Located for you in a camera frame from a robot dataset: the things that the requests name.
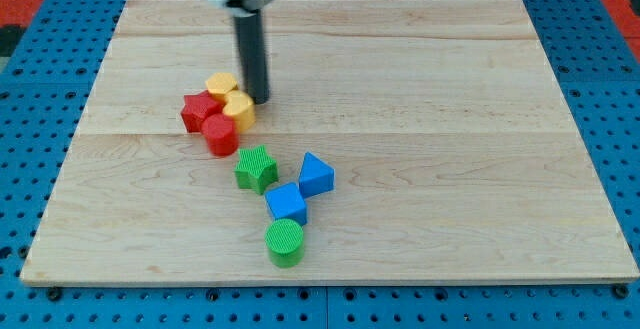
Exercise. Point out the blue triangle block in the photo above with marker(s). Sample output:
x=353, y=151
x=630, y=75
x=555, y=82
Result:
x=316, y=176

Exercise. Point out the green star block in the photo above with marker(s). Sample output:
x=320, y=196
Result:
x=256, y=169

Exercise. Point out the red star block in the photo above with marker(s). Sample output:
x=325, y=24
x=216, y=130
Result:
x=197, y=108

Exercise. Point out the blue cube block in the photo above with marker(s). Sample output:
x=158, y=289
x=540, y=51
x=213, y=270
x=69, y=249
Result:
x=286, y=202

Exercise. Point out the yellow heart block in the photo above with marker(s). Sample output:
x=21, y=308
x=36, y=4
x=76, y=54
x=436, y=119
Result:
x=239, y=106

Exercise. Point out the green cylinder block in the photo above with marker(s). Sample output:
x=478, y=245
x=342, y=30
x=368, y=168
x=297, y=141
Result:
x=284, y=240

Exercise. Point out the red cylinder block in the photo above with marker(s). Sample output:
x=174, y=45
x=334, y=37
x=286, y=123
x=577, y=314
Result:
x=220, y=135

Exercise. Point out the yellow hexagon block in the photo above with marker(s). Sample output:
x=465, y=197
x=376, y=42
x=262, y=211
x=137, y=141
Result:
x=220, y=84

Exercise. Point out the light wooden board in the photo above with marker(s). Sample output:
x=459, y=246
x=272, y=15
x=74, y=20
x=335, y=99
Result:
x=456, y=158

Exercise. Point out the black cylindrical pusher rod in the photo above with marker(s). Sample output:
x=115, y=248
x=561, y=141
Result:
x=251, y=46

